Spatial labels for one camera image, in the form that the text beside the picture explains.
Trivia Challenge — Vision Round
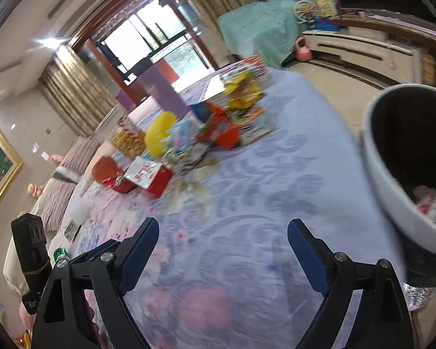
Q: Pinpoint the red snack packet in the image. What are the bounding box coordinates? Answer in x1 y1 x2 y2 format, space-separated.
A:
102 176 137 195

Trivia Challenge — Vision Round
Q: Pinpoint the white red milk carton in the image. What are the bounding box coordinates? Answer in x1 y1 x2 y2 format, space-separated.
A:
124 157 173 199

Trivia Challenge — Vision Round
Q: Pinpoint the paper trash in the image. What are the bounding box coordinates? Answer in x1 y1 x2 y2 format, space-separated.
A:
414 185 436 224

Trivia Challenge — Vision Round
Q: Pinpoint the yellow foam fruit net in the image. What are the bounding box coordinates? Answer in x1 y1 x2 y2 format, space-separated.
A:
144 111 178 158

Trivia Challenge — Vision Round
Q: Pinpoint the light blue candy wrapper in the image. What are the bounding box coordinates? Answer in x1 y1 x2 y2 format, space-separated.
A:
169 117 204 153

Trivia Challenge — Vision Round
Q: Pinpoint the orange blue snack wrapper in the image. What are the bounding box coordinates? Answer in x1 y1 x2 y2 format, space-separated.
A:
190 101 240 150

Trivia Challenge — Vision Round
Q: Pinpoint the white black trash bin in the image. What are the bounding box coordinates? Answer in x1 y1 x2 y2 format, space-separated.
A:
362 83 436 288

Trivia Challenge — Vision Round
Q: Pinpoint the striped sofa cushion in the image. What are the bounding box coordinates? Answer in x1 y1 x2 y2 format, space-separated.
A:
36 137 99 232

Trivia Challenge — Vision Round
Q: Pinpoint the red apple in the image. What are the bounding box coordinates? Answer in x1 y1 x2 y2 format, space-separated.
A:
91 156 119 184

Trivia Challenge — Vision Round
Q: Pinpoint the clear popcorn jar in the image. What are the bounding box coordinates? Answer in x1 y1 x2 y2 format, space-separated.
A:
109 116 146 159

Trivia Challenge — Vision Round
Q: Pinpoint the beige curtain left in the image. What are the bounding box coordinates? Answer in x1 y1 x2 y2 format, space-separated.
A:
38 45 117 137

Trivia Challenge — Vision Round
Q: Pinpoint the purple tumbler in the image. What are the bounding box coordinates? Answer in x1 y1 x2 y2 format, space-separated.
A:
137 65 189 120

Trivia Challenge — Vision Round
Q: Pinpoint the green snack box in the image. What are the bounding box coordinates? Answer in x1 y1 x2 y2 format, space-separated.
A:
231 106 274 146

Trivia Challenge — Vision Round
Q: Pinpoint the yellow crumpled snack bag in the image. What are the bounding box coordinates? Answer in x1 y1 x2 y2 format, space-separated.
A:
224 70 265 112

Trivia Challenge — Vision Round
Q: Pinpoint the white tv cabinet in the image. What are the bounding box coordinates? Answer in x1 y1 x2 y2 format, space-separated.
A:
303 30 422 83

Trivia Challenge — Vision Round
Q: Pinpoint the pink kettlebell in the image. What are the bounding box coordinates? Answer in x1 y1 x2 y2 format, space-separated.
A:
294 36 312 62

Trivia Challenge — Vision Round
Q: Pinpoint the teal covered furniture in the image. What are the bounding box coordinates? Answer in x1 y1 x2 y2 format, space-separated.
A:
218 0 305 69

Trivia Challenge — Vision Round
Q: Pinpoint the toy ferris wheel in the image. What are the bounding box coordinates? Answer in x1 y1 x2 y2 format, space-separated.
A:
293 0 318 24

